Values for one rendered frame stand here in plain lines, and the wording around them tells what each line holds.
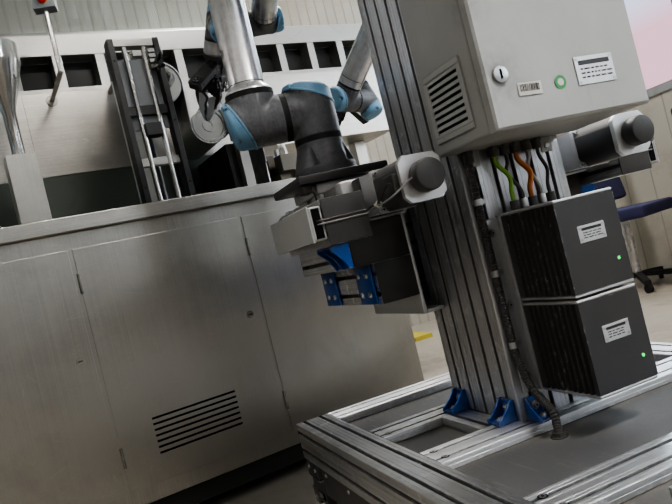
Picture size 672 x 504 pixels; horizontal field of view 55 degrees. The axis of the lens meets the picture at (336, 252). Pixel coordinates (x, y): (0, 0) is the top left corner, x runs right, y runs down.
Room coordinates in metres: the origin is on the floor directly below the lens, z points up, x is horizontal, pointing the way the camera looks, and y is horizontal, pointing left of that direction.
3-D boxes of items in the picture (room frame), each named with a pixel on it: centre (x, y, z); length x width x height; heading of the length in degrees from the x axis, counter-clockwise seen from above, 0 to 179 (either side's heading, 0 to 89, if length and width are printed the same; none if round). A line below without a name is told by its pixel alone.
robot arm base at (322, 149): (1.58, -0.02, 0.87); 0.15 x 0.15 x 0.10
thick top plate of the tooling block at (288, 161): (2.54, 0.14, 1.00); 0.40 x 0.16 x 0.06; 30
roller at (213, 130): (2.36, 0.38, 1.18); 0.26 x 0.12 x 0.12; 30
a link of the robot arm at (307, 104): (1.58, -0.02, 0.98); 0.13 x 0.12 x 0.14; 100
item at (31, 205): (2.05, 0.90, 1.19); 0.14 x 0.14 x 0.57
